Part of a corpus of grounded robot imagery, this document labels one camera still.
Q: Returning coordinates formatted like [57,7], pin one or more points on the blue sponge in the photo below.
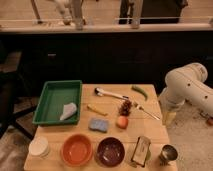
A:
[99,125]

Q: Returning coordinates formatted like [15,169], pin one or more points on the black office chair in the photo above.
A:
[8,80]

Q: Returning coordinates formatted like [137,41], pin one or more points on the brown pine cone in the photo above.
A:
[125,108]

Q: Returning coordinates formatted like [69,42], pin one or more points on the silver metal cup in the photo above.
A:
[168,153]

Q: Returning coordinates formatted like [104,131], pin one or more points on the orange fruit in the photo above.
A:
[122,122]

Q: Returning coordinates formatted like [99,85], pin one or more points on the dark purple bowl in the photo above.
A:
[110,152]

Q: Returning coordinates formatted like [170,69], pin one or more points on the green plastic tray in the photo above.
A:
[55,95]

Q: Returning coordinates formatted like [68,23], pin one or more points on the orange bowl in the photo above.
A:
[76,150]

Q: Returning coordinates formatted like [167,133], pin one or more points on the silver fork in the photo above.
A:
[139,107]

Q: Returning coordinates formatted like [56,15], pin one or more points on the white cup stack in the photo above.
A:
[39,147]

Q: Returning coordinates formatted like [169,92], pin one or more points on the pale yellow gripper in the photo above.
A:
[168,117]

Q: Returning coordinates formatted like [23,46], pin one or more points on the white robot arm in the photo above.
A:
[185,83]

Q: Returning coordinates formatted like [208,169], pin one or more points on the white crumpled cloth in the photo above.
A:
[68,110]

